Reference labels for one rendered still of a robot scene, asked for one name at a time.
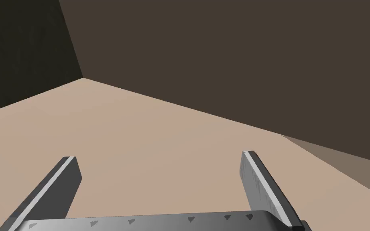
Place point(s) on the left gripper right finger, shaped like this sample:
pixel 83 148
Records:
pixel 262 187

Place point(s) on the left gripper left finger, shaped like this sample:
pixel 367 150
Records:
pixel 54 192

